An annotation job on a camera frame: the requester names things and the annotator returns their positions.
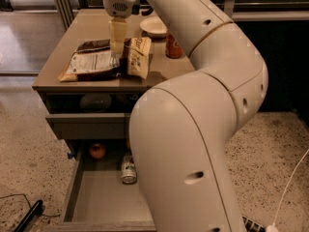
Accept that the white cable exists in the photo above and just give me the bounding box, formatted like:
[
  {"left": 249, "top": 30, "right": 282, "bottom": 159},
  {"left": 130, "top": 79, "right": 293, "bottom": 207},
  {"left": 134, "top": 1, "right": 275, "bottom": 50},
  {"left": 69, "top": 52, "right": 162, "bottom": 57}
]
[{"left": 266, "top": 148, "right": 309, "bottom": 232}]

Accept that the red soda can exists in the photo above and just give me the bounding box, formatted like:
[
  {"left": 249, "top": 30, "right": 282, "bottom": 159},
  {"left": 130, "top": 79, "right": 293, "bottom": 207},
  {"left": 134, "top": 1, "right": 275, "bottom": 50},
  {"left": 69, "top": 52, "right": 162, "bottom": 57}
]
[{"left": 165, "top": 31, "right": 183, "bottom": 59}]

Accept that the grey round object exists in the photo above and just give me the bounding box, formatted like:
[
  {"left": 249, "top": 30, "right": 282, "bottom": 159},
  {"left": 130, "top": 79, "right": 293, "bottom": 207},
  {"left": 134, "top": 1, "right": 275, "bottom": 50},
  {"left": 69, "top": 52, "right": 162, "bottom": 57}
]
[{"left": 79, "top": 93, "right": 112, "bottom": 112}]

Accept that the beige drawer cabinet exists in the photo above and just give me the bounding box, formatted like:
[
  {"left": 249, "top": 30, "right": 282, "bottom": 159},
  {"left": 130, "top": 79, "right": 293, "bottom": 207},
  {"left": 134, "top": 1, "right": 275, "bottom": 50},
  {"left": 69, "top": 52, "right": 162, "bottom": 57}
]
[{"left": 33, "top": 9, "right": 193, "bottom": 156}]

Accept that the red apple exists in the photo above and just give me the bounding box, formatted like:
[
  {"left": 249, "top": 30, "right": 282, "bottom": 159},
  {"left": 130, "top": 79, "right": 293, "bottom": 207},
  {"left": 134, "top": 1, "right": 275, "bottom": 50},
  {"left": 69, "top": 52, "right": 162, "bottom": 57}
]
[{"left": 89, "top": 143, "right": 106, "bottom": 160}]

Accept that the black floor tool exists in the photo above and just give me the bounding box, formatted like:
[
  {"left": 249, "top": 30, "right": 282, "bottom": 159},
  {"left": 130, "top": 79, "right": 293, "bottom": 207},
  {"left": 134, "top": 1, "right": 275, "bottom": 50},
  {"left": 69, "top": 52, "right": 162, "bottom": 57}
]
[{"left": 14, "top": 199, "right": 43, "bottom": 232}]

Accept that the white bowl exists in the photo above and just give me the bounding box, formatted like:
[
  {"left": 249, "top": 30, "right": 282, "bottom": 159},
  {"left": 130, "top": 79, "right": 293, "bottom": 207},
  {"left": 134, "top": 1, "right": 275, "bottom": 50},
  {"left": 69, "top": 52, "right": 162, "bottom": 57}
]
[{"left": 140, "top": 16, "right": 167, "bottom": 39}]

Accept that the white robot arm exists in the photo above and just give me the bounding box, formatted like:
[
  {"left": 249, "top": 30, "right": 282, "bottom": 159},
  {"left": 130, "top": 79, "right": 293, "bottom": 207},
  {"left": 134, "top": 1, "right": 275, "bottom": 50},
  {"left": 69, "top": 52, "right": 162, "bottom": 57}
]
[{"left": 103, "top": 0, "right": 268, "bottom": 232}]

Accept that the grey open middle drawer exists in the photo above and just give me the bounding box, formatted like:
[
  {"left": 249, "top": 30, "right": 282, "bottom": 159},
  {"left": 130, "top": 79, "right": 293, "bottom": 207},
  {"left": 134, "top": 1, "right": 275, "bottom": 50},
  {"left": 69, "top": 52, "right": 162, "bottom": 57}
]
[{"left": 44, "top": 139, "right": 156, "bottom": 232}]

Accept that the black power strip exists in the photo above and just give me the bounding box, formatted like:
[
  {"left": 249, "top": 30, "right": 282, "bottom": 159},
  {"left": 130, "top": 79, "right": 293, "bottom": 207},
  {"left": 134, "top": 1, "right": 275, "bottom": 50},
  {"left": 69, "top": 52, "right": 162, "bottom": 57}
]
[{"left": 242, "top": 216, "right": 266, "bottom": 232}]

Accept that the thin black cable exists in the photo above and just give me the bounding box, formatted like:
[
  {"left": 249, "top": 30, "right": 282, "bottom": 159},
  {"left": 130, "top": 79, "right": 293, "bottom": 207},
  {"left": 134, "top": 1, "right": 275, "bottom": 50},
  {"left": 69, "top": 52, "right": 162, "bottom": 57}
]
[{"left": 0, "top": 193, "right": 62, "bottom": 218}]

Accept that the brown chip bag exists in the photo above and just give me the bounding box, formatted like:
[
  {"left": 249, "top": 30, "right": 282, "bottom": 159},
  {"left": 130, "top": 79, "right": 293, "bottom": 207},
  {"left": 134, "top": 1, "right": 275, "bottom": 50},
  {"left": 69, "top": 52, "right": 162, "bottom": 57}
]
[{"left": 59, "top": 37, "right": 152, "bottom": 82}]

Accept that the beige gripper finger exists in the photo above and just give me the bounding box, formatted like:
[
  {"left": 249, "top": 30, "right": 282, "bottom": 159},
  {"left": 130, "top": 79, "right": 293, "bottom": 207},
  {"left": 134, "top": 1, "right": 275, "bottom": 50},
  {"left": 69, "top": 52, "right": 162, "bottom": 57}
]
[{"left": 109, "top": 17, "right": 127, "bottom": 54}]

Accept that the orange fruit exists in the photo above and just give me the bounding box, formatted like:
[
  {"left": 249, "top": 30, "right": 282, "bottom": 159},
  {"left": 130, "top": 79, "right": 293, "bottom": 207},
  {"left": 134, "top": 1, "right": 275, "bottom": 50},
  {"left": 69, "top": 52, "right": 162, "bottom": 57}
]
[{"left": 126, "top": 139, "right": 131, "bottom": 150}]

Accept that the grey top drawer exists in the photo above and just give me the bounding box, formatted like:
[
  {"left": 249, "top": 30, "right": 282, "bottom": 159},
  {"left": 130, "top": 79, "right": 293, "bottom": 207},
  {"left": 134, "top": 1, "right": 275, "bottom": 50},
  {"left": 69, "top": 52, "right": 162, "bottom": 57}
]
[{"left": 45, "top": 113, "right": 129, "bottom": 139}]

